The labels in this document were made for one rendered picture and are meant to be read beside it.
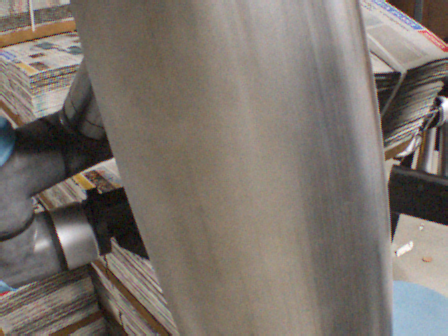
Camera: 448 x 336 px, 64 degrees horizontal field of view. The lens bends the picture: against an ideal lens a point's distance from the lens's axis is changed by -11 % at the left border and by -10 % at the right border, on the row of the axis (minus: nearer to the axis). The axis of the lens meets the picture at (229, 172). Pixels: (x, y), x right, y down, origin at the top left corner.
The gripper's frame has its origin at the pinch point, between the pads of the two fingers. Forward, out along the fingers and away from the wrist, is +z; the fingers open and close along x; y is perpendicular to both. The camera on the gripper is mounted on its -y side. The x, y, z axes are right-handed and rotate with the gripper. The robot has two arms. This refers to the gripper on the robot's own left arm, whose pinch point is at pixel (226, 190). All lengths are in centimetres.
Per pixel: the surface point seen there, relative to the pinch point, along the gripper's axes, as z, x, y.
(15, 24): -14, 118, -29
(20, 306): -36, 21, -55
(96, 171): -7.2, 36.2, -30.5
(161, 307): -9.2, -2.2, -28.0
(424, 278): 121, -27, -95
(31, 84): -17, 59, -17
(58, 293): -25, 22, -56
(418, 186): 60, -8, -19
